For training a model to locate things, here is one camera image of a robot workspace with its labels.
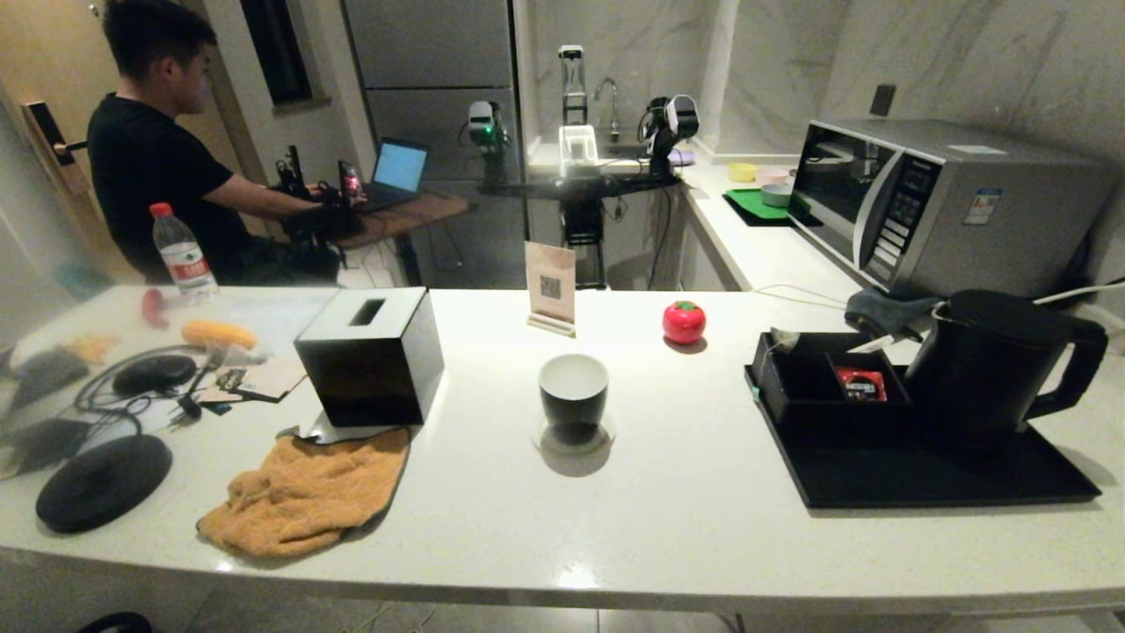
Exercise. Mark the black electric kettle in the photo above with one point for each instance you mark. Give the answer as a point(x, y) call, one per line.
point(976, 369)

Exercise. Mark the beige QR code sign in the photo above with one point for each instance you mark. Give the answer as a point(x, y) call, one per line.
point(550, 281)

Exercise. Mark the black mug white inside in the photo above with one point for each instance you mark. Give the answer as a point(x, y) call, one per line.
point(573, 409)

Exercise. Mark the red tomato toy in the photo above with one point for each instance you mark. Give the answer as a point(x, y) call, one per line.
point(684, 323)

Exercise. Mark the brown wooden desk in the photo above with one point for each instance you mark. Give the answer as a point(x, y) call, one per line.
point(413, 215)

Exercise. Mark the purple plate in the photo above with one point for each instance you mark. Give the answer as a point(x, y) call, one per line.
point(682, 158)

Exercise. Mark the black tissue box white lid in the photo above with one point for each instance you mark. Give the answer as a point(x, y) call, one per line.
point(369, 378)

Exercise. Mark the grey device green light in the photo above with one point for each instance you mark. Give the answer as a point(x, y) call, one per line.
point(482, 125)

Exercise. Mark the green tray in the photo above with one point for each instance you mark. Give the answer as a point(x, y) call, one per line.
point(747, 215)

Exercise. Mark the open black laptop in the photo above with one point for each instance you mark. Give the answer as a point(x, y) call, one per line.
point(400, 167)

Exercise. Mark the chrome sink faucet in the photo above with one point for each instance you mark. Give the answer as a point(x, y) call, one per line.
point(610, 97)

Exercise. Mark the green mat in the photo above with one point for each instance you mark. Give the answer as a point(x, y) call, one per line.
point(758, 204)

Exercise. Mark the yellow bowl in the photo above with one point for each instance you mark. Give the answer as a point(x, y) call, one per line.
point(743, 172)

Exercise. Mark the tall clear blender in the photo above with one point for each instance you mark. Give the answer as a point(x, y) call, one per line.
point(572, 79)

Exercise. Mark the grey green bowl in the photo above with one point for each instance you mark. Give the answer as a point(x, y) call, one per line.
point(777, 195)

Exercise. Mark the black compartment box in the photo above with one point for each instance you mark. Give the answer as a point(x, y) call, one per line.
point(791, 413)

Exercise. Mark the phone with red screen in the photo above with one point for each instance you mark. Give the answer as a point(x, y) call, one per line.
point(350, 180)

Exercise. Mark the pink bowl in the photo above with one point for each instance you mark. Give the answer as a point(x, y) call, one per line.
point(773, 175)

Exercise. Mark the black teleoperation rig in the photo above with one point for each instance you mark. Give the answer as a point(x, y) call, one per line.
point(321, 220)

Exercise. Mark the grey refrigerator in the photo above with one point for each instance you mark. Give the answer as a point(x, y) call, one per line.
point(431, 53)

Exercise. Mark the brown paper packet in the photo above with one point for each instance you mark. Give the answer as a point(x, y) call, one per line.
point(264, 380)

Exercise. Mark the red coffee sachet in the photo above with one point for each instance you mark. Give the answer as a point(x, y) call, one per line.
point(861, 385)

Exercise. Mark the dark grey cloth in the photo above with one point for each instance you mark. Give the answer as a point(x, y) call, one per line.
point(879, 309)

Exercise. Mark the orange fluffy towel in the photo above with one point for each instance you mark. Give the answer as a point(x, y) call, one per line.
point(299, 492)

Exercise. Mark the clear plastic wrapper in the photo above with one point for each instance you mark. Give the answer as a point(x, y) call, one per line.
point(237, 354)

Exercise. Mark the yellow corn cob toy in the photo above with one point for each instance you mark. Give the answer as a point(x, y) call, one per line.
point(218, 334)

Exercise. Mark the small teal card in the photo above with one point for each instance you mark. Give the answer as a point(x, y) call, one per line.
point(217, 408)

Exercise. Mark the clear water bottle red cap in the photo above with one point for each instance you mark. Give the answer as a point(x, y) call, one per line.
point(183, 259)

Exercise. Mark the black power plug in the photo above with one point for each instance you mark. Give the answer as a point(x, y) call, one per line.
point(186, 406)

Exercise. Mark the dark window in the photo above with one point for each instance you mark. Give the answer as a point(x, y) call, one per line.
point(277, 48)

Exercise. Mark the large black tray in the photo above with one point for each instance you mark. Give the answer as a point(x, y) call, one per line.
point(923, 475)

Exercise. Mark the red chili pepper toy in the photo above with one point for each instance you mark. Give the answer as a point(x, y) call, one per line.
point(154, 308)

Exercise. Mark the black computer mouse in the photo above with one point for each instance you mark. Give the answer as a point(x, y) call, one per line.
point(154, 374)

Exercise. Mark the silver microwave oven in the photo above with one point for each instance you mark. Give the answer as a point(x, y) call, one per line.
point(967, 202)

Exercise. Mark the man in black shirt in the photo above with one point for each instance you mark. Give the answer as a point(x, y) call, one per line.
point(141, 167)

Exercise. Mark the orange hand shaped toy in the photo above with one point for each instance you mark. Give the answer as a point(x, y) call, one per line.
point(90, 349)

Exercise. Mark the round black kettle base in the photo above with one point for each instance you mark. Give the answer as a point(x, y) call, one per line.
point(101, 483)

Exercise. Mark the dark grey blurry object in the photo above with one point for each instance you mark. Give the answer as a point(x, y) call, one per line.
point(44, 376)

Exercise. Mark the dark flat device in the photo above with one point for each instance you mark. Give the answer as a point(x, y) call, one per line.
point(39, 444)

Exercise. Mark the black white camera device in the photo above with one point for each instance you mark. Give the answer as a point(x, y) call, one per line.
point(678, 119)

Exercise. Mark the dark wall socket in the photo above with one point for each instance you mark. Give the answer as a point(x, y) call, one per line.
point(882, 99)

